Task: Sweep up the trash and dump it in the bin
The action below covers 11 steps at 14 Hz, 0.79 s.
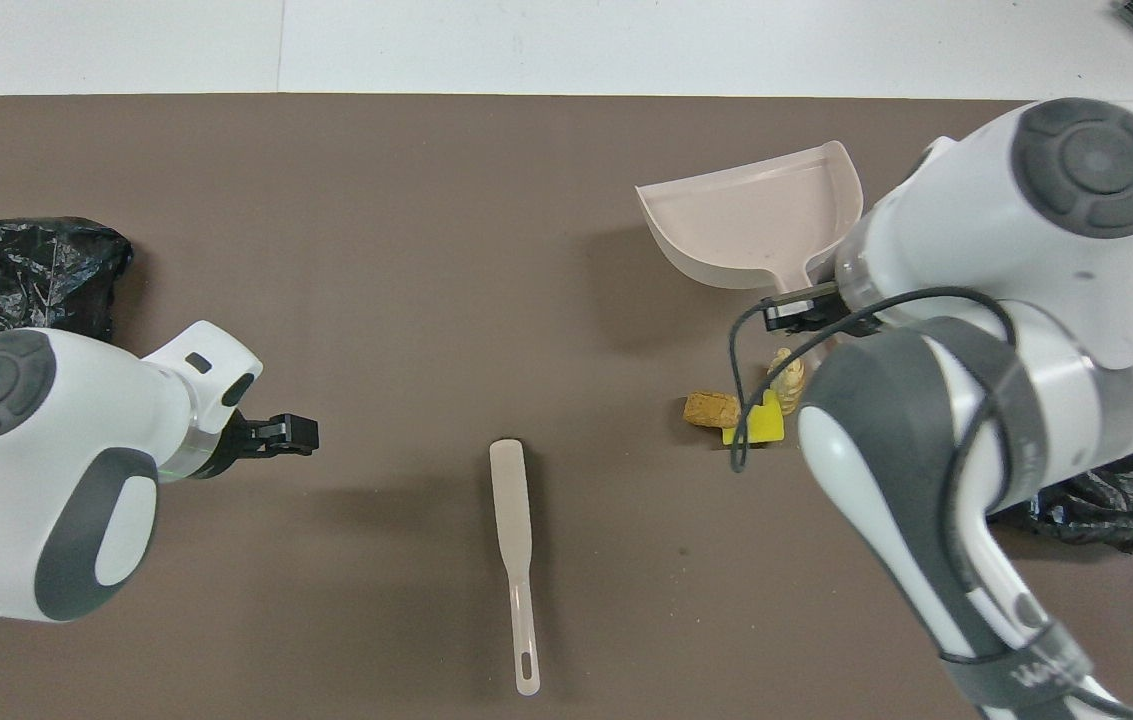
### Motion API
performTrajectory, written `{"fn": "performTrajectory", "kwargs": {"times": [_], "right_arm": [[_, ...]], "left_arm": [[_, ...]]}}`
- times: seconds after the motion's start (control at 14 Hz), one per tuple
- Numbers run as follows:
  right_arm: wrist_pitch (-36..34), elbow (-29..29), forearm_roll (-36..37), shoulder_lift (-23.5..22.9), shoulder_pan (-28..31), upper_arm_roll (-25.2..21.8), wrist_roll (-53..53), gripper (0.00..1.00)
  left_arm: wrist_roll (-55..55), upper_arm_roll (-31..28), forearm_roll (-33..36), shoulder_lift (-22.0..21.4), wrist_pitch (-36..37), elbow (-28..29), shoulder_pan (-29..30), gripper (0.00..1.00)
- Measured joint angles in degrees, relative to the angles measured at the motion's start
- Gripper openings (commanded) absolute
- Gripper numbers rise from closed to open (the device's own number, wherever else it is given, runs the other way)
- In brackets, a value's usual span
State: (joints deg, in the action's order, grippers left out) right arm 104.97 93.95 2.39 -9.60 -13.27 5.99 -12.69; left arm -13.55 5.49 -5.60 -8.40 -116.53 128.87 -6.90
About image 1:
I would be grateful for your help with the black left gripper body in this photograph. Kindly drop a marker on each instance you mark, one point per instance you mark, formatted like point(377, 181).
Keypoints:
point(241, 445)

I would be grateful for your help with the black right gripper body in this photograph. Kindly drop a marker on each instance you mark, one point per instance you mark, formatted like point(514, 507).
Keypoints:
point(856, 312)

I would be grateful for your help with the ridged pale bread piece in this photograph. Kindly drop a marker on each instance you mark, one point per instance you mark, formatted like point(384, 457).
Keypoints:
point(788, 378)

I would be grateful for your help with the beige plastic dustpan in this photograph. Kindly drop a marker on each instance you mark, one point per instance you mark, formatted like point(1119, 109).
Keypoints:
point(746, 225)

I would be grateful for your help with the yellow notched sponge piece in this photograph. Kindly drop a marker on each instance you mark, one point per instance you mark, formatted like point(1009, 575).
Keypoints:
point(764, 425)

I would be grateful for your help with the brown round bread roll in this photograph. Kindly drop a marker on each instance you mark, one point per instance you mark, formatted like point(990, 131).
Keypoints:
point(711, 409)

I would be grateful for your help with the beige brush with black bristles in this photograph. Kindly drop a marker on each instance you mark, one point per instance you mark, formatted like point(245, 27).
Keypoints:
point(511, 500)

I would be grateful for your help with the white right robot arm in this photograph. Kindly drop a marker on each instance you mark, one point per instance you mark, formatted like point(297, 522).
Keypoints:
point(1076, 280)

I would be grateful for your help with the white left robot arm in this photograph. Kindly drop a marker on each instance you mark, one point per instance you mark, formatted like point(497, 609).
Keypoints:
point(46, 450)

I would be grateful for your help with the black bag lined bin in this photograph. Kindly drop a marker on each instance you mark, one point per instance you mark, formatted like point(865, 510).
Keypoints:
point(26, 270)
point(1126, 500)

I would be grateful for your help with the brown table mat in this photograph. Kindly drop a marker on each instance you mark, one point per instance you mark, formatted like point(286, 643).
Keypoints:
point(426, 250)

